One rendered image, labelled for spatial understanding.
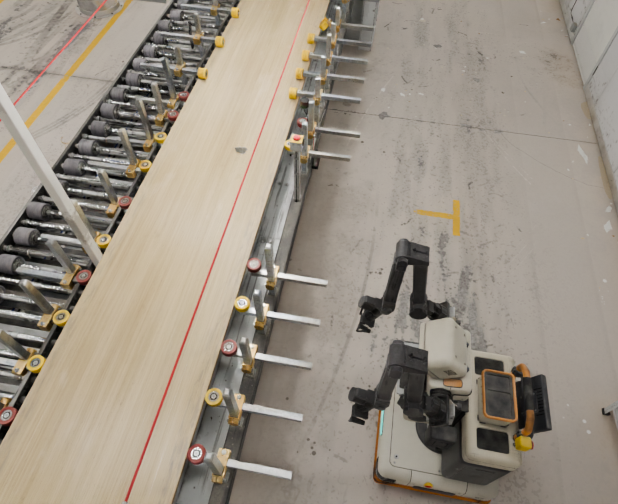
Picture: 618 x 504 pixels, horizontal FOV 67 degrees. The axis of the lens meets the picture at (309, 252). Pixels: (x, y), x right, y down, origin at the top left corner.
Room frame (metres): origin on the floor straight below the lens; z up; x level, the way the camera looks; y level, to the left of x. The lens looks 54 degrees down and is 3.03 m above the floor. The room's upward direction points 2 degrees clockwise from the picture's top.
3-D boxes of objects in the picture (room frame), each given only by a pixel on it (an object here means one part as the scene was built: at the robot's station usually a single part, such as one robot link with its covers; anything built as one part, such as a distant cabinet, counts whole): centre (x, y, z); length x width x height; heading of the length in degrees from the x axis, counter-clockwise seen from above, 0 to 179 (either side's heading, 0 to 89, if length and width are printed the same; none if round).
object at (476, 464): (0.74, -0.88, 0.59); 0.55 x 0.34 x 0.83; 171
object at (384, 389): (0.61, -0.30, 1.40); 0.11 x 0.06 x 0.43; 171
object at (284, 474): (0.42, 0.26, 0.83); 0.43 x 0.03 x 0.04; 81
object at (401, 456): (0.75, -0.78, 0.16); 0.67 x 0.64 x 0.25; 81
